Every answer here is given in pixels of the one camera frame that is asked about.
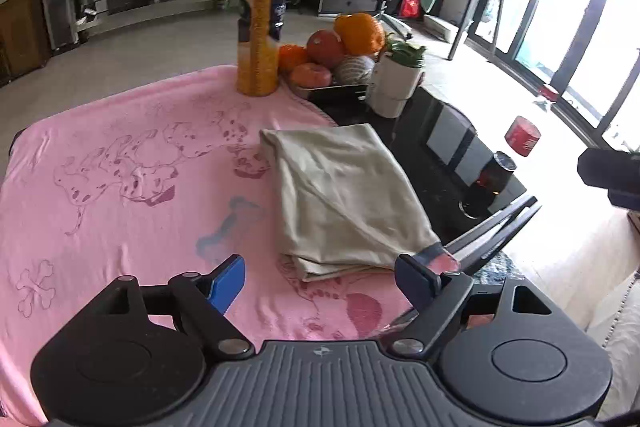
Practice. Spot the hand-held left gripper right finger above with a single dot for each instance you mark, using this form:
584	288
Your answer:
412	277

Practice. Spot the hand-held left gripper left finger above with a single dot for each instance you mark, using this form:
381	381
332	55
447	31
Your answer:
227	279

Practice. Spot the beige t-shirt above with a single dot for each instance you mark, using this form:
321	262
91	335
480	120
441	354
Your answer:
340	197

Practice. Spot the red can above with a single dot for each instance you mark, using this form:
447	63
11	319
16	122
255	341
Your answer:
522	137

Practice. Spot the dark can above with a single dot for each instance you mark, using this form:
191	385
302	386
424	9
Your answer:
490	187

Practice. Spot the pink printed blanket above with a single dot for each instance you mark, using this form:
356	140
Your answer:
125	217

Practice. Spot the white pot with green plant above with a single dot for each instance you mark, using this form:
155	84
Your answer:
395	82

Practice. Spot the pale fruit in foam net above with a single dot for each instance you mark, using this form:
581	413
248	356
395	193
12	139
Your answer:
355	69

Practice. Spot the flat orange persimmon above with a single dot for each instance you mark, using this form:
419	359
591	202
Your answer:
311	76

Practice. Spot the small orange tangerine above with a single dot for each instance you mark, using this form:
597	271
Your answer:
292	58

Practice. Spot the red apple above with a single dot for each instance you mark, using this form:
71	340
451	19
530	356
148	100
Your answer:
324	49

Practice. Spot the orange juice bottle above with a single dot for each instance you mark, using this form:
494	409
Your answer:
260	32

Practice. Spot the red bag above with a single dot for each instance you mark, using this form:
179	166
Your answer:
411	8

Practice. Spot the wooden cabinet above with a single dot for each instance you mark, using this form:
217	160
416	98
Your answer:
22	34

